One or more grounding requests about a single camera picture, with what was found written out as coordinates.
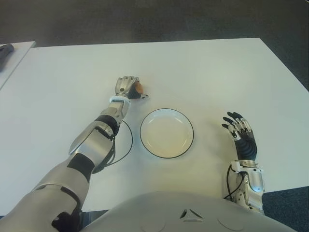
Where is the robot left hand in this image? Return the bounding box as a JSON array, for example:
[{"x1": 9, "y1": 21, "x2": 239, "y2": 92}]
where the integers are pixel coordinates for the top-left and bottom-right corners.
[{"x1": 114, "y1": 76, "x2": 149, "y2": 100}]

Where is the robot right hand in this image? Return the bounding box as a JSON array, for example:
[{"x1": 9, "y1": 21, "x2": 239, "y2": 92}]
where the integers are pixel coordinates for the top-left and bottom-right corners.
[{"x1": 222, "y1": 111, "x2": 257, "y2": 161}]

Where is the white plate with black rim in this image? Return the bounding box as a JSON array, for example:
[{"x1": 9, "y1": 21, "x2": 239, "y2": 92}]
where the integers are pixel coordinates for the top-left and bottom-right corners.
[{"x1": 140, "y1": 108, "x2": 195, "y2": 160}]

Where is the grey robot torso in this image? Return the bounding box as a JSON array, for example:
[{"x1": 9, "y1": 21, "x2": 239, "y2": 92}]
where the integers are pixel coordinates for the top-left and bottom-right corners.
[{"x1": 83, "y1": 190, "x2": 294, "y2": 232}]

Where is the white side table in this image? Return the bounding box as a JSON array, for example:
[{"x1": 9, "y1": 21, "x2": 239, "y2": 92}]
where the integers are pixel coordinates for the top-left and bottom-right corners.
[{"x1": 0, "y1": 41, "x2": 36, "y2": 90}]

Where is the dark object on side table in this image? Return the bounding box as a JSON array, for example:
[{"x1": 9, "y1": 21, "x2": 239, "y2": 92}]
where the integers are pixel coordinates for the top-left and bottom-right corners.
[{"x1": 0, "y1": 43, "x2": 15, "y2": 72}]

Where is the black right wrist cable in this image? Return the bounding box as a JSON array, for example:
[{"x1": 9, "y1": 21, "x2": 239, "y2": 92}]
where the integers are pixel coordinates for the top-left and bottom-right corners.
[{"x1": 223, "y1": 166, "x2": 244, "y2": 200}]

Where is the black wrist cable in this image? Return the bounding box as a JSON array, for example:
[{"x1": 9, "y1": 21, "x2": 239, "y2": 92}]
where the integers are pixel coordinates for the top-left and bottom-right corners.
[
  {"x1": 223, "y1": 166, "x2": 244, "y2": 200},
  {"x1": 93, "y1": 120, "x2": 134, "y2": 174}
]

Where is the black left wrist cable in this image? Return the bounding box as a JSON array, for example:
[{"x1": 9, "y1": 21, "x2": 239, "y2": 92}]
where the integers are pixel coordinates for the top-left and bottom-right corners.
[{"x1": 93, "y1": 120, "x2": 134, "y2": 174}]

